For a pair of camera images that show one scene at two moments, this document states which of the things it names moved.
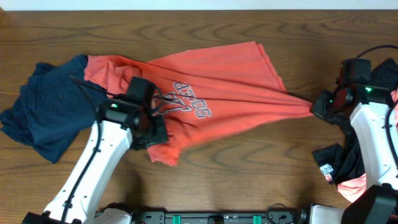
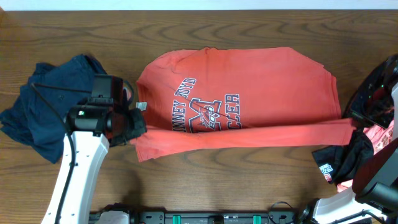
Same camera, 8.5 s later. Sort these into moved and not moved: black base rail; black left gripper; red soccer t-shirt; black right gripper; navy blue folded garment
Moved: black right gripper; red soccer t-shirt; black left gripper
Not moved: navy blue folded garment; black base rail
